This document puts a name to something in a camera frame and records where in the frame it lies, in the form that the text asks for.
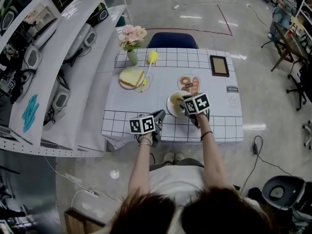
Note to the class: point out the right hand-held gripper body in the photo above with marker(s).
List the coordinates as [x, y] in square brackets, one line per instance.
[197, 103]

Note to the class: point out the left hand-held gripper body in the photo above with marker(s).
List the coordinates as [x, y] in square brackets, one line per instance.
[142, 124]

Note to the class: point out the white plate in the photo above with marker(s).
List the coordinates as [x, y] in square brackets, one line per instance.
[174, 111]

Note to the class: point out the yellow sponge piece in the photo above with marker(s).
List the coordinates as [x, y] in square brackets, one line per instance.
[175, 99]

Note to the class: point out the pink plate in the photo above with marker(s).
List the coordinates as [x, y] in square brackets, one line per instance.
[129, 87]

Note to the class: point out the person's left forearm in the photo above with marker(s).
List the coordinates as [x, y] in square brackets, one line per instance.
[140, 172]

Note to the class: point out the person's right forearm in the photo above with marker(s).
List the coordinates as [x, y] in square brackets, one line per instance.
[215, 160]

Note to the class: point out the checked white tablecloth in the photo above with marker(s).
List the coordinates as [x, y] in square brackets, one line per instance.
[158, 89]

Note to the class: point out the black wrist band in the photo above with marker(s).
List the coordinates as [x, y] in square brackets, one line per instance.
[206, 134]

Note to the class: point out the person's left shoe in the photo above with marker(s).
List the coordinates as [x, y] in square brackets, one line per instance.
[168, 158]

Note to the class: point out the person's shoe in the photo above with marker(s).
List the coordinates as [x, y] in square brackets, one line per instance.
[179, 157]
[168, 158]

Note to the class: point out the person's right shoe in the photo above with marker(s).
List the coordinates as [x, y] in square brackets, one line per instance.
[179, 157]

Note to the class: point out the bread slices on plate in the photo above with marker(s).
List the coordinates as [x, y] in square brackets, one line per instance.
[131, 76]

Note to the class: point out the person's grey trousers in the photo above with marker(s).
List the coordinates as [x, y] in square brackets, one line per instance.
[180, 163]

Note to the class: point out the yellow bottle brush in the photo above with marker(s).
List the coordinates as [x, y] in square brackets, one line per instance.
[153, 56]

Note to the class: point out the blue chair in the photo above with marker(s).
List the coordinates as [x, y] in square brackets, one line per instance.
[173, 40]

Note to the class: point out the green vase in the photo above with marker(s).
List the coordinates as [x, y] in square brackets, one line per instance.
[132, 57]

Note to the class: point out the person's white shirt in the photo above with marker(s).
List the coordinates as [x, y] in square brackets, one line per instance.
[175, 179]

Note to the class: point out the pink flower bouquet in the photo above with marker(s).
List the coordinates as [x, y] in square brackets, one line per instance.
[132, 36]

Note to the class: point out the white grey-faced device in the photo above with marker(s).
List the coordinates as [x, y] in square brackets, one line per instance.
[61, 101]
[31, 57]
[90, 38]

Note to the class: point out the white power strip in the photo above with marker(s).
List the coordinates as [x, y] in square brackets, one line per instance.
[90, 192]
[175, 7]

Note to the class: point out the white metal shelf rack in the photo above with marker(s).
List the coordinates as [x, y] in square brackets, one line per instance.
[73, 64]

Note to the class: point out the dark glass-top side table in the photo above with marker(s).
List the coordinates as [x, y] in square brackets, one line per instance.
[290, 43]

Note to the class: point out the black office chair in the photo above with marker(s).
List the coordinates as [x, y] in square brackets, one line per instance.
[306, 77]

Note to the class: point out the bundle of teal tubes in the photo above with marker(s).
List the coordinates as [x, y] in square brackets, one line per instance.
[30, 113]

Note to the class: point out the black radio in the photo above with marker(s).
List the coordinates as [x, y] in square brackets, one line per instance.
[100, 14]

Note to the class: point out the red cup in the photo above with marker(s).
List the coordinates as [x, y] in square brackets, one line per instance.
[289, 33]

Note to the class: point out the wooden box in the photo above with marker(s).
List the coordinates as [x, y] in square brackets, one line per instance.
[78, 223]

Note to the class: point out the grey shell chair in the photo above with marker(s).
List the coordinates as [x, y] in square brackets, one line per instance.
[290, 184]

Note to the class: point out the black picture frame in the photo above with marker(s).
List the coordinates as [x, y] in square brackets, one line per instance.
[219, 66]

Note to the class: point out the white wall shelving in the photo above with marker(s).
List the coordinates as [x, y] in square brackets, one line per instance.
[301, 2]

